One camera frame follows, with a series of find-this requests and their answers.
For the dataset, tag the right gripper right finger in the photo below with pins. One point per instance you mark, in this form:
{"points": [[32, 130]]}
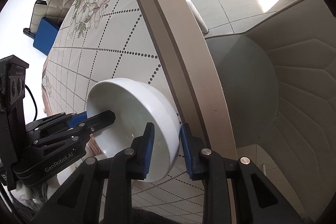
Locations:
{"points": [[207, 166]]}

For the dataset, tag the grey quilted chair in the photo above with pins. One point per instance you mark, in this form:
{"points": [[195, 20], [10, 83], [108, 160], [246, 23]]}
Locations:
{"points": [[278, 79]]}

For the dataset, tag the patterned tablecloth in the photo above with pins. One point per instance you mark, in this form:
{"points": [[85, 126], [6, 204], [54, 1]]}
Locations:
{"points": [[157, 42]]}

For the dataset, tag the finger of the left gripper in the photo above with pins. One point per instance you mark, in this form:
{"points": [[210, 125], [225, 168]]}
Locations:
{"points": [[80, 123]]}

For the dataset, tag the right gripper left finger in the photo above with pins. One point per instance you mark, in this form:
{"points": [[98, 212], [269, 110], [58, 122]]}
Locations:
{"points": [[130, 164]]}

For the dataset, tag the blue box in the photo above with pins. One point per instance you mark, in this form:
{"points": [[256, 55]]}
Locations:
{"points": [[45, 36]]}

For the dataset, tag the white bowl red roses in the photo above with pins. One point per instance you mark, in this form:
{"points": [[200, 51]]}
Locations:
{"points": [[135, 104]]}

